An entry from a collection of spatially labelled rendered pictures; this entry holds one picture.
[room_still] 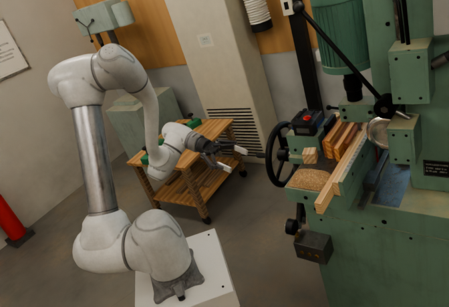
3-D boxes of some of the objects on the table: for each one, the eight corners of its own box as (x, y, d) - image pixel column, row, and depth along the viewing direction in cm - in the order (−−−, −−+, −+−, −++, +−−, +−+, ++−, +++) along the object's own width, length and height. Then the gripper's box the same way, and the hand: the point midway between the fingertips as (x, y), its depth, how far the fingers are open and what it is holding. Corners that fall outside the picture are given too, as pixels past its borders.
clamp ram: (321, 133, 144) (317, 113, 140) (339, 134, 139) (335, 113, 135) (312, 145, 138) (307, 124, 134) (331, 146, 133) (327, 125, 129)
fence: (390, 104, 148) (389, 92, 146) (394, 104, 147) (393, 91, 145) (340, 196, 109) (337, 181, 107) (345, 196, 108) (343, 182, 106)
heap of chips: (297, 170, 127) (295, 162, 126) (336, 175, 119) (334, 166, 117) (286, 186, 122) (284, 176, 120) (326, 192, 113) (324, 182, 111)
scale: (386, 97, 143) (386, 97, 142) (389, 97, 142) (389, 97, 142) (343, 171, 110) (343, 171, 110) (347, 172, 109) (347, 172, 109)
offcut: (316, 163, 128) (314, 154, 126) (304, 164, 130) (301, 154, 128) (318, 156, 131) (316, 146, 129) (306, 156, 133) (304, 147, 131)
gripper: (182, 152, 157) (224, 172, 148) (215, 124, 173) (254, 140, 164) (184, 165, 162) (224, 184, 152) (216, 136, 178) (253, 152, 168)
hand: (237, 160), depth 159 cm, fingers open, 13 cm apart
